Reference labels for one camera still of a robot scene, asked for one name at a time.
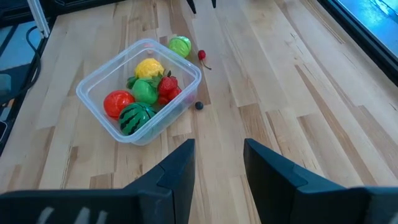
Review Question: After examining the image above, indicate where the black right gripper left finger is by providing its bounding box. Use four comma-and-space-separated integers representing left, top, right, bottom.
123, 138, 197, 224

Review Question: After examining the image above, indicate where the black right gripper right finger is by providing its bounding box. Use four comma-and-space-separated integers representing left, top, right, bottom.
243, 138, 358, 224

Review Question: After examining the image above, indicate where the light green toy lime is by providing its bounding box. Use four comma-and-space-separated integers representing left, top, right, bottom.
167, 35, 192, 59

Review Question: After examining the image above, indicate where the red toy cherry with stem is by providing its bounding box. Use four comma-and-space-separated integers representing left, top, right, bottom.
197, 49, 213, 71

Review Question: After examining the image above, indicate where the striped green toy watermelon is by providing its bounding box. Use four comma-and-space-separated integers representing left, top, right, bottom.
118, 102, 157, 136

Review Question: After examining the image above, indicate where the yellow toy lemon with leaf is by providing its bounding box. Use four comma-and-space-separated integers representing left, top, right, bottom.
126, 58, 165, 90

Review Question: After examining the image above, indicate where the bright green toy apple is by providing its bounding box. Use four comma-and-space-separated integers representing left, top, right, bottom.
131, 78, 159, 105

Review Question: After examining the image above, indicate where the red toy tomato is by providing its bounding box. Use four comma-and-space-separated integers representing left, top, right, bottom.
103, 90, 136, 119

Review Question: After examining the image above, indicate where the clear plastic tupperware container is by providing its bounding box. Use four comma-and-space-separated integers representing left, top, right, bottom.
75, 38, 202, 146

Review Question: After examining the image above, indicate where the white metal bracket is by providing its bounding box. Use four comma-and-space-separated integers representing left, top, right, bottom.
26, 0, 51, 39

